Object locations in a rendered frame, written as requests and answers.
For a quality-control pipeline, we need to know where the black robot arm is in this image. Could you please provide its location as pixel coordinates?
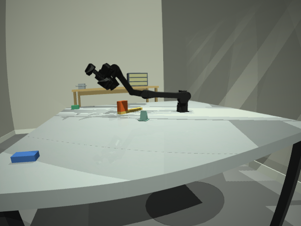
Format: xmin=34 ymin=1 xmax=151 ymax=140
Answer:
xmin=100 ymin=63 xmax=191 ymax=113

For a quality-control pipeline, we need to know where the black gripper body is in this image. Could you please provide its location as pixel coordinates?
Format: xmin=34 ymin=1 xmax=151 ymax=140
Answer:
xmin=85 ymin=64 xmax=114 ymax=90

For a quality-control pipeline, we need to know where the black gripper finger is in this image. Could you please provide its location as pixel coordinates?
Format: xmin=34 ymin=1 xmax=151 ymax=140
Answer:
xmin=86 ymin=65 xmax=94 ymax=76
xmin=97 ymin=78 xmax=110 ymax=88

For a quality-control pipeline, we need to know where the blue rectangular block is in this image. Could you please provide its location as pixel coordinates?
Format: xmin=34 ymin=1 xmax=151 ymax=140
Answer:
xmin=10 ymin=151 xmax=40 ymax=163

